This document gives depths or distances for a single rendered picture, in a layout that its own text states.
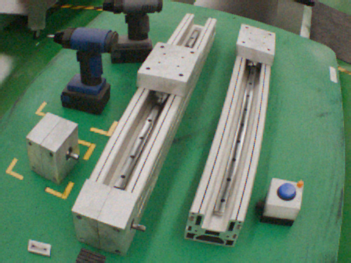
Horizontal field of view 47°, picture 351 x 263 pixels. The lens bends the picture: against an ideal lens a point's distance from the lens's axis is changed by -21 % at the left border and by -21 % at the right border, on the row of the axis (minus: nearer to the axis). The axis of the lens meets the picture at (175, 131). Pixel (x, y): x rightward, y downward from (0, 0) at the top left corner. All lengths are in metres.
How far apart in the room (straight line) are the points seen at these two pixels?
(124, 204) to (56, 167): 0.20
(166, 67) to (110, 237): 0.46
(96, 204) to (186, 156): 0.32
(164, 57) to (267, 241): 0.51
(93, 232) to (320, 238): 0.48
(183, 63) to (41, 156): 0.42
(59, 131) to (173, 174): 0.26
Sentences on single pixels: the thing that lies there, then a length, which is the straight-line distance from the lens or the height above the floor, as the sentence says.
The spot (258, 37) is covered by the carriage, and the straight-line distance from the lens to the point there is 1.35.
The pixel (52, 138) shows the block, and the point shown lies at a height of 0.87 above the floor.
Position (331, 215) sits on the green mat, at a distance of 1.03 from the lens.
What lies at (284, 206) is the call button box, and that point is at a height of 0.84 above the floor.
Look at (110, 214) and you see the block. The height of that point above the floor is 0.87.
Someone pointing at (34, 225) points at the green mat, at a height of 0.78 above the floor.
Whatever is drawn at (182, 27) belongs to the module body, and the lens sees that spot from 1.41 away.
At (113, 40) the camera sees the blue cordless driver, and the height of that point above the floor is 0.98.
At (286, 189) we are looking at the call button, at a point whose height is 0.85.
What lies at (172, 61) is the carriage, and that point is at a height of 0.90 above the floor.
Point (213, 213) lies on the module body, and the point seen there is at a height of 0.83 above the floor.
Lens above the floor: 1.48
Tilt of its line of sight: 39 degrees down
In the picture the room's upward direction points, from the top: 7 degrees clockwise
